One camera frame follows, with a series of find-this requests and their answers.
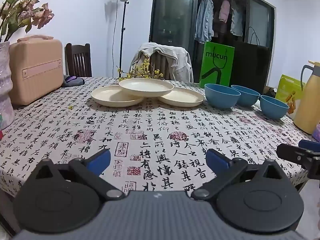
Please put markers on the cardboard box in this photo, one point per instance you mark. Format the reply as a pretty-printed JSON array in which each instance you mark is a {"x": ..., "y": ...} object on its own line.
[{"x": 270, "y": 92}]

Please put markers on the yellow-green paper bag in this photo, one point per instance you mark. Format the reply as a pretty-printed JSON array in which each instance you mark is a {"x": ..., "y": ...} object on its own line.
[{"x": 287, "y": 92}]

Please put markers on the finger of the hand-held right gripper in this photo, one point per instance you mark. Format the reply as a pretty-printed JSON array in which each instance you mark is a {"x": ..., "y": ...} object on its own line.
[
  {"x": 290, "y": 152},
  {"x": 310, "y": 145}
]

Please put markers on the grey and purple cloth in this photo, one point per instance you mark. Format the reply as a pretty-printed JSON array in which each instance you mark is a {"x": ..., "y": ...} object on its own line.
[{"x": 72, "y": 81}]

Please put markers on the green paper bag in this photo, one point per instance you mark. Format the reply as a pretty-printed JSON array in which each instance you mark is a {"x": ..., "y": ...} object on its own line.
[{"x": 217, "y": 65}]

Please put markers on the tan hard case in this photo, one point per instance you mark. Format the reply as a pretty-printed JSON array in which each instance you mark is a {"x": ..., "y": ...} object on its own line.
[{"x": 37, "y": 75}]

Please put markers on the calligraphy print tablecloth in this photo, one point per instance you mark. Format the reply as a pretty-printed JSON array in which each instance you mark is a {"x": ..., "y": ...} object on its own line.
[{"x": 150, "y": 135}]

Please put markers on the mottled lilac vase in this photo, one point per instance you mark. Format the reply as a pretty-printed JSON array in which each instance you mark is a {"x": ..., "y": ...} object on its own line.
[{"x": 5, "y": 92}]

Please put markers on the hanging denim shirt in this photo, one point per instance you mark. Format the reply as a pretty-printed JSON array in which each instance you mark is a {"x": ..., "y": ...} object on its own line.
[{"x": 203, "y": 20}]

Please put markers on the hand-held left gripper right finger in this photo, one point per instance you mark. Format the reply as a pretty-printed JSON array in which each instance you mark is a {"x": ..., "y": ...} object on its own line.
[{"x": 216, "y": 161}]

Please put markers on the hanging pink garment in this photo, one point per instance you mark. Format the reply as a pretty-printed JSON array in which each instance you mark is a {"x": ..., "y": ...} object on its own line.
[{"x": 225, "y": 11}]

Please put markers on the hanging pale blue garment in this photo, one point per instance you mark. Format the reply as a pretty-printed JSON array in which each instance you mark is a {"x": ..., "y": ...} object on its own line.
[{"x": 236, "y": 21}]

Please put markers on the black paper bag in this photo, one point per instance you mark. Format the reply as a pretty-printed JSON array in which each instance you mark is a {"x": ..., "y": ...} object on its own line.
[{"x": 250, "y": 65}]

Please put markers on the beige jacket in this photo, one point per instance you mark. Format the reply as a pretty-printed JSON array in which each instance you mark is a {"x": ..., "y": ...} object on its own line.
[{"x": 182, "y": 65}]

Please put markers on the gold thermos jug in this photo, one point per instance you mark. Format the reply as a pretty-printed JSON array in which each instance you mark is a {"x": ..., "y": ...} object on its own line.
[{"x": 308, "y": 100}]

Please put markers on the pink artificial flowers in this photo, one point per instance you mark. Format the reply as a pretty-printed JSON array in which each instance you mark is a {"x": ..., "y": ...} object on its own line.
[{"x": 45, "y": 12}]

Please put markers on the blue bowl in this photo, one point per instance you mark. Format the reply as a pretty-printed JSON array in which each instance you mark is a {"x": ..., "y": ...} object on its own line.
[
  {"x": 247, "y": 97},
  {"x": 273, "y": 107},
  {"x": 221, "y": 97}
]

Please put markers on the dark wooden chair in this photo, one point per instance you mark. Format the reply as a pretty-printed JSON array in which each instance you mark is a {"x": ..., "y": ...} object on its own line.
[{"x": 77, "y": 60}]

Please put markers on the cream plate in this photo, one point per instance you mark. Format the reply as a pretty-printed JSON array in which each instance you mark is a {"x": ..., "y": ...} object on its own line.
[
  {"x": 182, "y": 97},
  {"x": 110, "y": 97},
  {"x": 146, "y": 86}
]

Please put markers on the yellow flower branch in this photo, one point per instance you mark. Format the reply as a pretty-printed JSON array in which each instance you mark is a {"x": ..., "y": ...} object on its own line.
[{"x": 143, "y": 71}]

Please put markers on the brown slatted chair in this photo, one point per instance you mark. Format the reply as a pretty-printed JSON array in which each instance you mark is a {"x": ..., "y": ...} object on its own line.
[{"x": 160, "y": 66}]

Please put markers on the lilac tissue pack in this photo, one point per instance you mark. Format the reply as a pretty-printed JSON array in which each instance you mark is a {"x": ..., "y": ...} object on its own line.
[{"x": 316, "y": 132}]

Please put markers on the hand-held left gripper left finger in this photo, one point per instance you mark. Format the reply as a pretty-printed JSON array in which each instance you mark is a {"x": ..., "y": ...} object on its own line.
[{"x": 98, "y": 161}]

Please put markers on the black sliding door frame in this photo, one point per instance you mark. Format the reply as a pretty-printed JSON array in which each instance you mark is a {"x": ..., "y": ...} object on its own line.
[{"x": 172, "y": 10}]

